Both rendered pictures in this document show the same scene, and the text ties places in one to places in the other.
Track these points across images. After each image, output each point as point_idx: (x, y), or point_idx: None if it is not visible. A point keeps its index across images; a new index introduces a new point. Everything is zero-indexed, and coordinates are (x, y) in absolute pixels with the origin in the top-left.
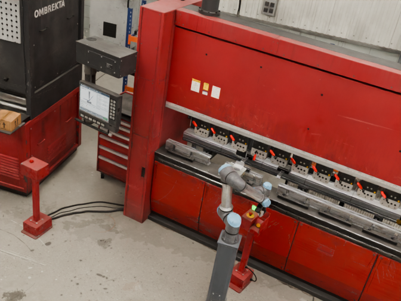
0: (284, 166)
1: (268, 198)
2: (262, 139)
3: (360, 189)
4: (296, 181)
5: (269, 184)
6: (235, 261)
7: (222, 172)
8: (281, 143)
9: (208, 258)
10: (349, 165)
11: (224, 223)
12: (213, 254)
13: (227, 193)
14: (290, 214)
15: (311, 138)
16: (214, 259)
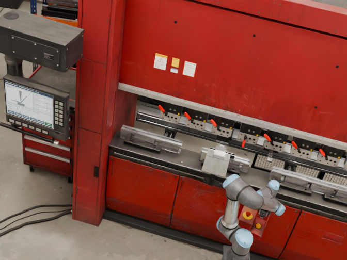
0: (282, 150)
1: (282, 205)
2: (253, 122)
3: None
4: (285, 158)
5: (277, 183)
6: (219, 255)
7: (230, 188)
8: (279, 125)
9: (188, 258)
10: None
11: (204, 217)
12: (192, 250)
13: (235, 209)
14: (290, 204)
15: (318, 118)
16: (195, 258)
